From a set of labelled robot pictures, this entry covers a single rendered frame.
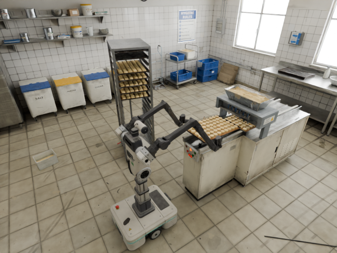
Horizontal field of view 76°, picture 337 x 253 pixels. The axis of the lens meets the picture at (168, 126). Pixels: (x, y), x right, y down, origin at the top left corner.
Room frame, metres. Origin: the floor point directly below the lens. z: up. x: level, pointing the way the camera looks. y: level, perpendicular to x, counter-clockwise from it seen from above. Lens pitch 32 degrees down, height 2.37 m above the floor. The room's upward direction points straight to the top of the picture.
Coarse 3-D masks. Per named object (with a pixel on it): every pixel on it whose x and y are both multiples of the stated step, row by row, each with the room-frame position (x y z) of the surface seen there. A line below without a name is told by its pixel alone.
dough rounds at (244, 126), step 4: (228, 116) 2.60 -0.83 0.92; (232, 116) 2.60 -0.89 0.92; (232, 120) 2.51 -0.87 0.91; (236, 120) 2.49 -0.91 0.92; (240, 120) 2.49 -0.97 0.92; (236, 124) 2.39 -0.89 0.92; (240, 124) 2.40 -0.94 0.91; (244, 124) 2.39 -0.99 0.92; (248, 124) 2.39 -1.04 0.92; (252, 124) 2.39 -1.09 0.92; (244, 128) 2.30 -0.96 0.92; (248, 128) 2.30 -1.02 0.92; (252, 128) 2.33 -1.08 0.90
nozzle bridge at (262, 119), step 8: (224, 96) 2.70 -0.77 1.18; (216, 104) 2.70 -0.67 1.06; (224, 104) 2.69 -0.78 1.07; (232, 104) 2.47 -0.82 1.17; (240, 104) 2.45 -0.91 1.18; (224, 112) 2.76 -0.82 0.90; (232, 112) 2.50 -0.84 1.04; (248, 112) 2.26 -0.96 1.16; (256, 112) 2.23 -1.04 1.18; (264, 112) 2.23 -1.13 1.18; (272, 112) 2.23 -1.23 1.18; (248, 120) 2.28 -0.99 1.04; (256, 120) 2.25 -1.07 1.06; (264, 120) 2.14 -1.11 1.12; (272, 120) 2.24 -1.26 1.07; (256, 128) 2.14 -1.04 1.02; (264, 128) 2.17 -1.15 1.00; (264, 136) 2.20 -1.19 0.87
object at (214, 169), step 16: (192, 144) 2.07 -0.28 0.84; (224, 144) 2.08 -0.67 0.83; (240, 144) 2.26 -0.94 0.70; (192, 160) 2.02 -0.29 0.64; (208, 160) 1.94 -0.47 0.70; (224, 160) 2.11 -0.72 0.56; (192, 176) 2.00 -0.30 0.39; (208, 176) 1.96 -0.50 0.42; (224, 176) 2.14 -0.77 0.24; (192, 192) 1.98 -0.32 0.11; (208, 192) 1.99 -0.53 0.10
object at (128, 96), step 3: (129, 93) 2.92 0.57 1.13; (132, 93) 2.88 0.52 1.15; (135, 93) 2.89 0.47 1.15; (138, 93) 2.91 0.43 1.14; (141, 93) 2.88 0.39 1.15; (144, 93) 2.88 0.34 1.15; (120, 96) 2.82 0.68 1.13; (123, 96) 2.77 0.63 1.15; (126, 96) 2.79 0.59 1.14; (129, 96) 2.77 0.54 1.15; (132, 96) 2.77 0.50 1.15; (135, 96) 2.79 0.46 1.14; (138, 96) 2.79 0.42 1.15; (141, 96) 2.79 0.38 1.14
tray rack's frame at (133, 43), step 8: (112, 40) 3.21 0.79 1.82; (120, 40) 3.20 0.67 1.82; (128, 40) 3.20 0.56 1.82; (136, 40) 3.20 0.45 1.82; (120, 48) 2.68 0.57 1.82; (128, 48) 2.71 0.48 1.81; (136, 48) 2.74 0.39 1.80; (144, 48) 2.77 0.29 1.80; (112, 72) 3.23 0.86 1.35; (112, 80) 3.23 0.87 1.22; (144, 136) 3.26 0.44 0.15
